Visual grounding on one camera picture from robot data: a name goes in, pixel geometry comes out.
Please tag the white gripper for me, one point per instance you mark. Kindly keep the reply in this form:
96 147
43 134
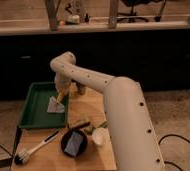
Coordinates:
62 83

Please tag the yellow banana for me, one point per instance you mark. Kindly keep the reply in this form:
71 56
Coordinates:
60 97

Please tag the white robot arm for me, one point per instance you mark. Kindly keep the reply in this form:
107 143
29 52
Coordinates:
130 127

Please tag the green plastic tray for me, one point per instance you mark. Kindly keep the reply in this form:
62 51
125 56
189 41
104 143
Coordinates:
35 114

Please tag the dark metal cup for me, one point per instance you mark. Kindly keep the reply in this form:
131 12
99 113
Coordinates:
81 88

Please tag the white folded cloth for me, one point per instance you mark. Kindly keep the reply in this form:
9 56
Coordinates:
54 106

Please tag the wooden block brush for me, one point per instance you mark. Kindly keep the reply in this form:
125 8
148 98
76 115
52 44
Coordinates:
79 124

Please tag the green vegetable toy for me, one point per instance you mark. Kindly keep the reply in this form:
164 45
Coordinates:
89 129

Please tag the black plate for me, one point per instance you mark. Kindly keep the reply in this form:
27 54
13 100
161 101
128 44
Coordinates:
83 146

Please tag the blue sponge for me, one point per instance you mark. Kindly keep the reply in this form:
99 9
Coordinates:
74 140

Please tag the white cup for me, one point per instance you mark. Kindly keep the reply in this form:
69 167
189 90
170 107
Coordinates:
100 136

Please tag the wooden table leg left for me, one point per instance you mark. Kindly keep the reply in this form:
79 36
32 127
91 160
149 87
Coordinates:
52 9

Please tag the wooden table leg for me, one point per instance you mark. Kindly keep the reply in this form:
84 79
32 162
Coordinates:
113 10
52 9

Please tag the wooden table leg middle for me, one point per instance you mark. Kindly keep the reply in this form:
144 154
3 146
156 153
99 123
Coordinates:
113 10

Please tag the white dish brush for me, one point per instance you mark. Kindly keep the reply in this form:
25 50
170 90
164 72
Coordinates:
23 156

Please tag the black office chair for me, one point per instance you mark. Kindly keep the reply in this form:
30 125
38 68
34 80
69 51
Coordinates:
132 15

